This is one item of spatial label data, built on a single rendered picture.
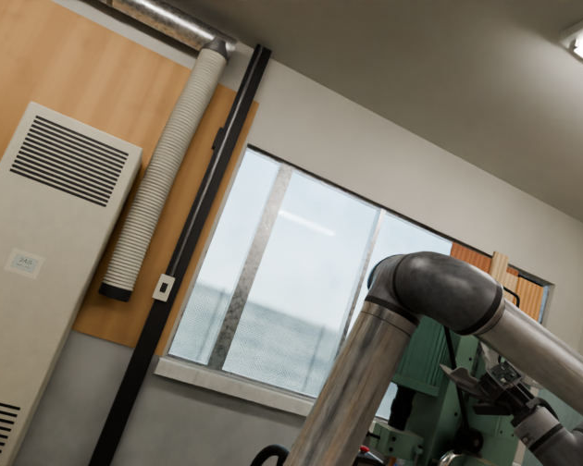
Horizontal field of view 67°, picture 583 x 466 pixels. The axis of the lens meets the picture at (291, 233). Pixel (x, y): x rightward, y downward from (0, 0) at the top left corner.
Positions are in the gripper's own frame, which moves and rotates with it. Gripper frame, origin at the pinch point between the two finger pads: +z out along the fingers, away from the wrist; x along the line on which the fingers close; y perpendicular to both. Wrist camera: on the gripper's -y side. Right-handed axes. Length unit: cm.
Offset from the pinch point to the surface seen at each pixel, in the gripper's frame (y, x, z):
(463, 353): -16.6, -15.3, 4.9
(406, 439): -32.3, 9.2, -3.8
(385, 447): -31.4, 16.8, -2.9
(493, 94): 7, -132, 105
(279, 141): -41, -46, 173
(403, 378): -17.0, 6.7, 6.8
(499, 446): -37.1, -18.1, -17.6
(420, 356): -12.5, 0.4, 8.5
